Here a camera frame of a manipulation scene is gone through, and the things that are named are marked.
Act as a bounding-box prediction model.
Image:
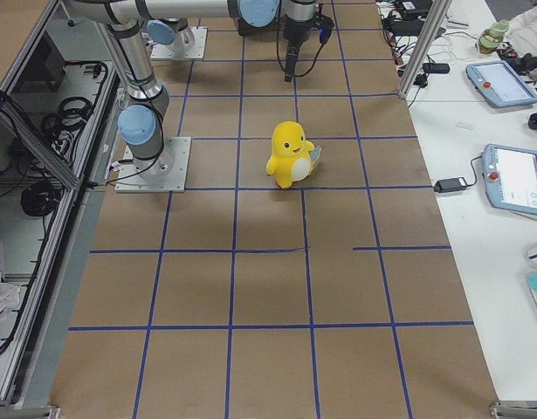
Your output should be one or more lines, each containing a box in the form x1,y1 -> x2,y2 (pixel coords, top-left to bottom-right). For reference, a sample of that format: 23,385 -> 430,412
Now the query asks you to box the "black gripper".
284,17 -> 314,82

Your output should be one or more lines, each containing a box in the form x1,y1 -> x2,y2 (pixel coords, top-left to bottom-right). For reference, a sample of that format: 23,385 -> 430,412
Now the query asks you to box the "black power adapter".
433,176 -> 469,194

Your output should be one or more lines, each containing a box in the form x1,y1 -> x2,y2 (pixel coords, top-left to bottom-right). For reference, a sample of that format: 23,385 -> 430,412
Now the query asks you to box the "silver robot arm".
97,20 -> 174,177
73,0 -> 334,89

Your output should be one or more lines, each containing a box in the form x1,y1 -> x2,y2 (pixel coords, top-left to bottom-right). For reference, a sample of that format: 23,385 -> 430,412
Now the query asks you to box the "blue teach pendant near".
481,144 -> 537,218

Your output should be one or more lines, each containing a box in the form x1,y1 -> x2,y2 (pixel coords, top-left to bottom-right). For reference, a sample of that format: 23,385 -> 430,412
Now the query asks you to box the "blue teach pendant far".
465,60 -> 537,108

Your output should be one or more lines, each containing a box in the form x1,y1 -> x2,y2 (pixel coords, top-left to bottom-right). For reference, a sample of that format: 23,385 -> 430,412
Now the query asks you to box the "yellow plush toy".
265,121 -> 321,189

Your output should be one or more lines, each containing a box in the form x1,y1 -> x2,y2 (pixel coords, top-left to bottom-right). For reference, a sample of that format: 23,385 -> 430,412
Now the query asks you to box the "blue teach pendant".
481,144 -> 537,218
465,60 -> 537,108

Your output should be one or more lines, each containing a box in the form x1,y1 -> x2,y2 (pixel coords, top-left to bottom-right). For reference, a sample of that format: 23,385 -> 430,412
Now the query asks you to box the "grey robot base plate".
114,137 -> 191,194

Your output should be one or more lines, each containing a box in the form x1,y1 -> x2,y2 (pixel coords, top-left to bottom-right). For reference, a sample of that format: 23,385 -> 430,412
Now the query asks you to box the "aluminium frame post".
397,0 -> 451,99

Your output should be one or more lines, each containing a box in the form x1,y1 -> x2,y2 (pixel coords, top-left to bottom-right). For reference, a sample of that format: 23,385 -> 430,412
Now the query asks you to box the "green plush toy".
477,19 -> 510,54

